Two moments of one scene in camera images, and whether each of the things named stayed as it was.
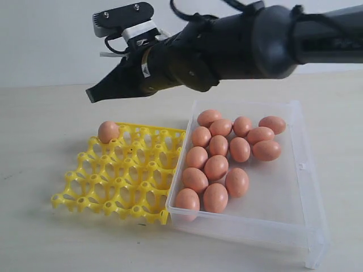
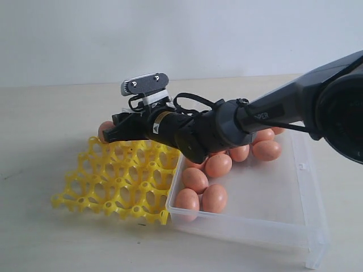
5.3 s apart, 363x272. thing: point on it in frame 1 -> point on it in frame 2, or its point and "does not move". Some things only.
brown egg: x=266 y=151 does not move
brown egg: x=237 y=182 -> x=130 y=151
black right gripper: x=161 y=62 -> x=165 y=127
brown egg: x=108 y=131 does not move
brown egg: x=240 y=149 does not move
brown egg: x=257 y=135 does not move
